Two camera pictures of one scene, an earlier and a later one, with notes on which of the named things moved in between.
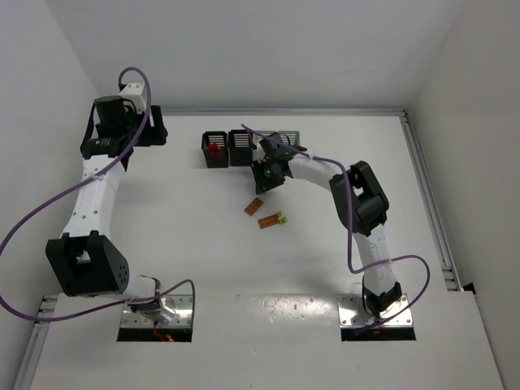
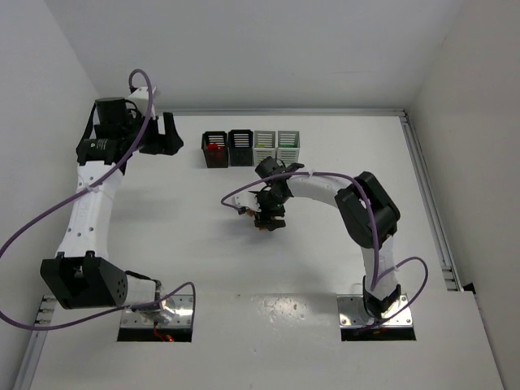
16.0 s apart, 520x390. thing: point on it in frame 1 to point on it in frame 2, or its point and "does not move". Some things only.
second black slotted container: [240, 148] does not move
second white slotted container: [289, 136] does not move
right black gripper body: [265, 149] to [267, 215]
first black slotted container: [214, 145] does not move
